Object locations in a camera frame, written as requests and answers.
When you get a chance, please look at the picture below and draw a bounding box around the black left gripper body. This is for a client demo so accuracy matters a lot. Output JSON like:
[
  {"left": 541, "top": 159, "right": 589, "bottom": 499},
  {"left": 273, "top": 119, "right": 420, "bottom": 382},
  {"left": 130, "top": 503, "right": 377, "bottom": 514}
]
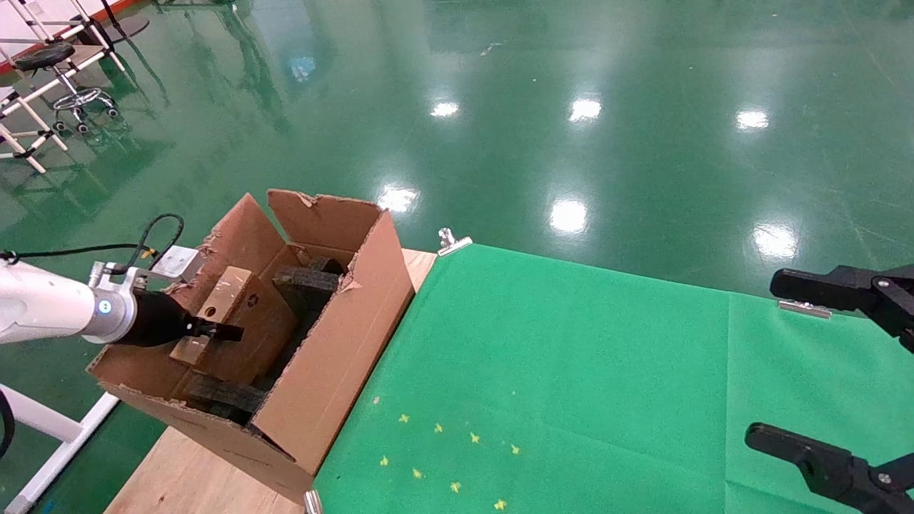
[{"left": 114, "top": 288, "right": 197, "bottom": 348}]

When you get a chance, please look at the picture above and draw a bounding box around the white pipe table frame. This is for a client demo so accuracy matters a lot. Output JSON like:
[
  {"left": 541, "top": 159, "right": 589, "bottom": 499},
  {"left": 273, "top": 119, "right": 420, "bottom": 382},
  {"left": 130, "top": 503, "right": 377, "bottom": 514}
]
[{"left": 0, "top": 383, "right": 121, "bottom": 514}]

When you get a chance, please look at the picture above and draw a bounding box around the white pipe rack frame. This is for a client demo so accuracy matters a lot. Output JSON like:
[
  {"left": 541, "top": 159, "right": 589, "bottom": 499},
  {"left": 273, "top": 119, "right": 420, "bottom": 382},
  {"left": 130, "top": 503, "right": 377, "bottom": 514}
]
[{"left": 0, "top": 0, "right": 129, "bottom": 175}]

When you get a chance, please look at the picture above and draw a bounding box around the green table cloth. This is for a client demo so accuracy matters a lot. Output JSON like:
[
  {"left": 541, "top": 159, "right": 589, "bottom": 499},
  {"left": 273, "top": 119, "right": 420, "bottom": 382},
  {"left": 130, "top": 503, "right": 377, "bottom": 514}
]
[{"left": 313, "top": 243, "right": 914, "bottom": 514}]

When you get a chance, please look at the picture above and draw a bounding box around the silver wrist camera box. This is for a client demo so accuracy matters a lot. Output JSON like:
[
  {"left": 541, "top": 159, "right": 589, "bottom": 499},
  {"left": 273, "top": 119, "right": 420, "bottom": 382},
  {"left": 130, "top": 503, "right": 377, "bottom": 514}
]
[{"left": 89, "top": 245, "right": 206, "bottom": 287}]

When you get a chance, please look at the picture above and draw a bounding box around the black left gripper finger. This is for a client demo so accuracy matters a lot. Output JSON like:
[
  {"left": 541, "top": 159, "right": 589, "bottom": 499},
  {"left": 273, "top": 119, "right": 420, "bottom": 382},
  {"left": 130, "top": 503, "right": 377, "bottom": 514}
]
[{"left": 187, "top": 319, "right": 246, "bottom": 343}]

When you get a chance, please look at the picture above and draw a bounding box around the large open brown carton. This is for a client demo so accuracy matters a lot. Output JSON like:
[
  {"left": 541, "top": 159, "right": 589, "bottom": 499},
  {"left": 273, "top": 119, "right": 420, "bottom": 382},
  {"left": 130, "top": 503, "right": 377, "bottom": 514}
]
[{"left": 87, "top": 188, "right": 417, "bottom": 505}]

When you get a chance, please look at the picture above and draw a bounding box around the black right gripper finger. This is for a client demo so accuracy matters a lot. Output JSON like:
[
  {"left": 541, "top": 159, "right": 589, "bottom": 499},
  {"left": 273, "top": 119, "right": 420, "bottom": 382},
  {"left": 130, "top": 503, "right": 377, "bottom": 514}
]
[
  {"left": 745, "top": 421, "right": 914, "bottom": 514},
  {"left": 770, "top": 263, "right": 914, "bottom": 352}
]

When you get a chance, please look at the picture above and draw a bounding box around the small brown cardboard box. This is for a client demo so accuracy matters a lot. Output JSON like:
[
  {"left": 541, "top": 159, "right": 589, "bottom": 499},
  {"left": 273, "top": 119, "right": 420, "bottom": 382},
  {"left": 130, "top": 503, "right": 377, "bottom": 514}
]
[{"left": 170, "top": 266, "right": 299, "bottom": 385}]

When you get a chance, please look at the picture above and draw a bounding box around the black swivel stool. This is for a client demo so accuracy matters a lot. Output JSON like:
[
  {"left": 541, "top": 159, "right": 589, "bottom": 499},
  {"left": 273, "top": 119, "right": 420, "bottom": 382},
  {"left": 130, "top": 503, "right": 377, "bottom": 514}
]
[{"left": 14, "top": 41, "right": 121, "bottom": 136}]

